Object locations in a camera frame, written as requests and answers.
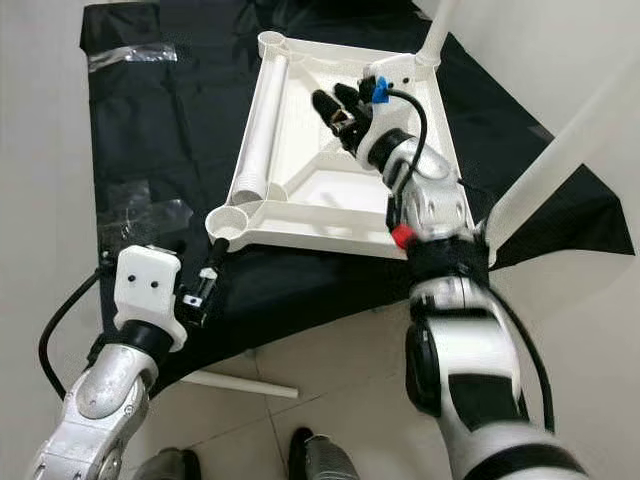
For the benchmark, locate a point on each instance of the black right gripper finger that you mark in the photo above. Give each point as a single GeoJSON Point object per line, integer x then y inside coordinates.
{"type": "Point", "coordinates": [330, 110]}
{"type": "Point", "coordinates": [351, 95]}

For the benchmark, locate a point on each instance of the white plastic children table top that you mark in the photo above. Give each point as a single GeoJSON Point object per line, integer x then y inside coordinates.
{"type": "Point", "coordinates": [320, 200]}

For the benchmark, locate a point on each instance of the black left robot foot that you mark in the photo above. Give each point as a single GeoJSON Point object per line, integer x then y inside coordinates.
{"type": "Point", "coordinates": [168, 465]}

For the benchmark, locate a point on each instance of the black tablecloth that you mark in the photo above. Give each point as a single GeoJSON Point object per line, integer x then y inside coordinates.
{"type": "Point", "coordinates": [160, 130]}

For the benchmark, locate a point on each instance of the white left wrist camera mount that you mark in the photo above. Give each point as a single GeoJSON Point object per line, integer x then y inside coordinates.
{"type": "Point", "coordinates": [150, 285]}

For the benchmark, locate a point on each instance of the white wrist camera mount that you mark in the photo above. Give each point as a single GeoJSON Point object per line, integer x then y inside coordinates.
{"type": "Point", "coordinates": [150, 285]}
{"type": "Point", "coordinates": [402, 115]}

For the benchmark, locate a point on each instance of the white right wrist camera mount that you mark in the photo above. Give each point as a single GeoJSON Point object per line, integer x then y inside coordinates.
{"type": "Point", "coordinates": [402, 115]}

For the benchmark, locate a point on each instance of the black robot foot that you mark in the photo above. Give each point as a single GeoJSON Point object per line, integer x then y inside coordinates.
{"type": "Point", "coordinates": [168, 465]}
{"type": "Point", "coordinates": [325, 458]}

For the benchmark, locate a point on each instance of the clear tape strip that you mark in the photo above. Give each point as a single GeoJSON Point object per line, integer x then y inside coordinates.
{"type": "Point", "coordinates": [130, 57]}

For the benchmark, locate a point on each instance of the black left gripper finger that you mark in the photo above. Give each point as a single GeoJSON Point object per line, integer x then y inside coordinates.
{"type": "Point", "coordinates": [217, 257]}

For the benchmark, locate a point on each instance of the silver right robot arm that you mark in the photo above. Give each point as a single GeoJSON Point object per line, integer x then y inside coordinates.
{"type": "Point", "coordinates": [450, 200]}

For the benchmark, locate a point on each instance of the black right robot foot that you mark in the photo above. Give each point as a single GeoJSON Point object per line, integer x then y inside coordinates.
{"type": "Point", "coordinates": [325, 458]}

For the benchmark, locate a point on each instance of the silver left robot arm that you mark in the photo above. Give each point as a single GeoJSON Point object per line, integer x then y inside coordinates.
{"type": "Point", "coordinates": [100, 400]}

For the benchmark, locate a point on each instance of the crossed clear tape patch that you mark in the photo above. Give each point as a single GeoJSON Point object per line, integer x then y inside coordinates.
{"type": "Point", "coordinates": [145, 220]}

